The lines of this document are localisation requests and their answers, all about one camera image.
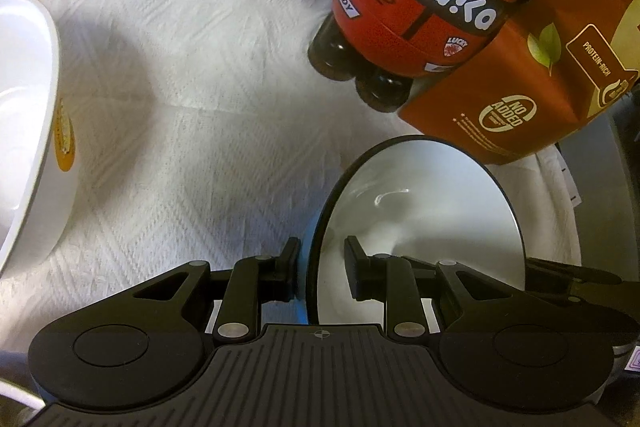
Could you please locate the white textured tablecloth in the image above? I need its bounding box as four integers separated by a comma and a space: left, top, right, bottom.
0, 0, 584, 356

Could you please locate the stainless steel bowl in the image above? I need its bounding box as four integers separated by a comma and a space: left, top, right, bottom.
525, 258, 639, 385

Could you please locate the blue rimmed white plate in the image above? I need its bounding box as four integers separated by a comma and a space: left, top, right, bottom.
295, 134, 526, 324

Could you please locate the brown food box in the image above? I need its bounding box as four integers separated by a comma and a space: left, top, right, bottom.
399, 0, 639, 165

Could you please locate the white bowl with gold emblem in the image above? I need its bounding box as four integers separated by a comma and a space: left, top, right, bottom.
1, 0, 79, 279

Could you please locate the grey appliance at table edge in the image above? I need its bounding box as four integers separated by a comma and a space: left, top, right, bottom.
556, 100, 639, 281

